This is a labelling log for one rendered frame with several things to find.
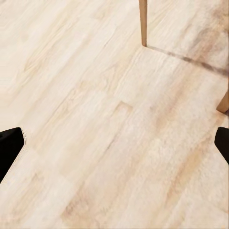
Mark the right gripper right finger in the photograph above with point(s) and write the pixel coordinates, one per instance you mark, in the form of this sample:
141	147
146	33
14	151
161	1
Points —
222	142

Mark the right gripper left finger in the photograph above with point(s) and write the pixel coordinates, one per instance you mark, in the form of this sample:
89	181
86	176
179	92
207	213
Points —
11	143

